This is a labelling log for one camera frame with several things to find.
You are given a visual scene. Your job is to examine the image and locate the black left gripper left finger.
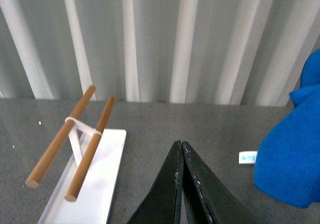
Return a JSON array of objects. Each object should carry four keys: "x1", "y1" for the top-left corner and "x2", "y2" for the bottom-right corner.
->
[{"x1": 128, "y1": 141, "x2": 184, "y2": 224}]

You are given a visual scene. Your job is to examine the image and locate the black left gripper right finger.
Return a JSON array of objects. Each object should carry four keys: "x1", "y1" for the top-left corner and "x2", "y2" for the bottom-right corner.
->
[{"x1": 182, "y1": 142, "x2": 255, "y2": 224}]

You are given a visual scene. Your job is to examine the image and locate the blue microfiber cloth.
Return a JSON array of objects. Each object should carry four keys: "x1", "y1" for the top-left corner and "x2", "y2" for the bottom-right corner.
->
[{"x1": 253, "y1": 50, "x2": 320, "y2": 208}]

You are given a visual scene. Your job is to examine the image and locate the white towel rack stand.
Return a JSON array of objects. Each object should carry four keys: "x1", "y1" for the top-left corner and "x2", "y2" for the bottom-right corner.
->
[{"x1": 38, "y1": 117, "x2": 127, "y2": 224}]

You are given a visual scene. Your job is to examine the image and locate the right wooden rack rod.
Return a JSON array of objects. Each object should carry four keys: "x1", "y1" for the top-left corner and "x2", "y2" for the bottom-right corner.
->
[{"x1": 64, "y1": 97, "x2": 116, "y2": 202}]

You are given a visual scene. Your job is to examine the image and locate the wooden rack rod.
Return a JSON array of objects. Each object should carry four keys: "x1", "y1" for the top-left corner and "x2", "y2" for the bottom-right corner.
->
[
  {"x1": 64, "y1": 97, "x2": 116, "y2": 202},
  {"x1": 25, "y1": 85, "x2": 96, "y2": 189}
]

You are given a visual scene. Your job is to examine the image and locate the left wooden rack rod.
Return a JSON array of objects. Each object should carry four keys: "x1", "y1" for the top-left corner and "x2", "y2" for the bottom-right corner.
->
[{"x1": 25, "y1": 85, "x2": 96, "y2": 189}]

